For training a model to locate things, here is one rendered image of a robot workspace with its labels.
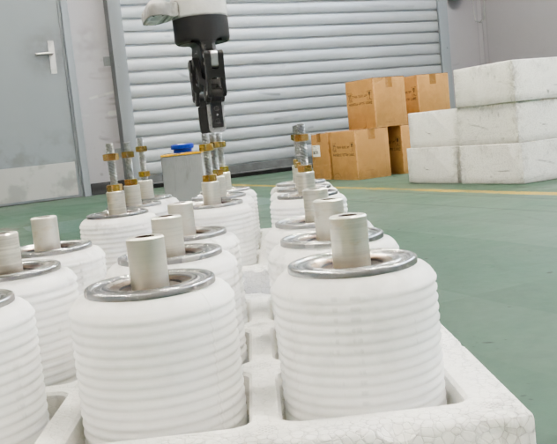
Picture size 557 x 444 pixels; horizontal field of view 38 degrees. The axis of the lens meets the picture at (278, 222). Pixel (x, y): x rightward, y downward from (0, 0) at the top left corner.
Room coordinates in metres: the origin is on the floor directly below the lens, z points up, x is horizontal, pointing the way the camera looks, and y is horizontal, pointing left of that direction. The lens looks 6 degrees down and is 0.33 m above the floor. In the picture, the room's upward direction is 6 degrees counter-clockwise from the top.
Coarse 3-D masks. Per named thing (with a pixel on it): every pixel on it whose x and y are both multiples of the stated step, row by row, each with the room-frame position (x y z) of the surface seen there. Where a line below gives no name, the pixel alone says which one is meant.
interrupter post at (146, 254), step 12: (132, 240) 0.46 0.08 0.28; (144, 240) 0.45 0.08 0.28; (156, 240) 0.46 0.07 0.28; (132, 252) 0.46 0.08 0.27; (144, 252) 0.45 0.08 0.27; (156, 252) 0.46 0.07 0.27; (132, 264) 0.46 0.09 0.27; (144, 264) 0.45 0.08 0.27; (156, 264) 0.46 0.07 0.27; (132, 276) 0.46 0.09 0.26; (144, 276) 0.45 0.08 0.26; (156, 276) 0.46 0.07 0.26; (132, 288) 0.46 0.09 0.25; (144, 288) 0.45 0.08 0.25
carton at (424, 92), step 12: (444, 72) 5.18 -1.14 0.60; (408, 84) 5.18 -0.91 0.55; (420, 84) 5.10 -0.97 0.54; (432, 84) 5.14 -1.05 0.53; (444, 84) 5.18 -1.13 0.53; (408, 96) 5.19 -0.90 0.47; (420, 96) 5.10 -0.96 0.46; (432, 96) 5.13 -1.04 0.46; (444, 96) 5.17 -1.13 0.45; (408, 108) 5.20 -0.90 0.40; (420, 108) 5.10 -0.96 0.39; (432, 108) 5.13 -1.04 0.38; (444, 108) 5.17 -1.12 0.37
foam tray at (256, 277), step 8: (264, 232) 1.26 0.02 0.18; (264, 240) 1.15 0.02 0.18; (264, 248) 1.07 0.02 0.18; (256, 256) 1.05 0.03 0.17; (264, 256) 1.00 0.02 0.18; (256, 264) 0.95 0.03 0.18; (264, 264) 0.94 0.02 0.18; (248, 272) 0.92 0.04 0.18; (256, 272) 0.92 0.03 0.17; (264, 272) 0.92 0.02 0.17; (248, 280) 0.92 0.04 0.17; (256, 280) 0.92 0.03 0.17; (264, 280) 0.92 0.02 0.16; (248, 288) 0.92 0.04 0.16; (256, 288) 0.92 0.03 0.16; (264, 288) 0.92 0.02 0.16
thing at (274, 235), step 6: (276, 228) 0.69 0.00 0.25; (312, 228) 0.67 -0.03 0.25; (270, 234) 0.69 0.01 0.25; (276, 234) 0.68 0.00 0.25; (282, 234) 0.67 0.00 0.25; (288, 234) 0.67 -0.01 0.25; (270, 240) 0.68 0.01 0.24; (276, 240) 0.67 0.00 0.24; (270, 246) 0.68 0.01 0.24; (270, 252) 0.69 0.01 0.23; (270, 270) 0.69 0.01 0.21; (270, 282) 0.70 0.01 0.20
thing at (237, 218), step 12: (240, 204) 0.98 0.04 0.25; (204, 216) 0.95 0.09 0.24; (216, 216) 0.95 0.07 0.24; (228, 216) 0.96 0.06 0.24; (240, 216) 0.97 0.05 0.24; (228, 228) 0.96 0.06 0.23; (240, 228) 0.96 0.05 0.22; (252, 228) 0.99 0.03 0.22; (240, 240) 0.96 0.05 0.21; (252, 240) 0.99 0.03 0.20; (252, 252) 0.98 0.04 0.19; (252, 264) 0.98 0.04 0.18
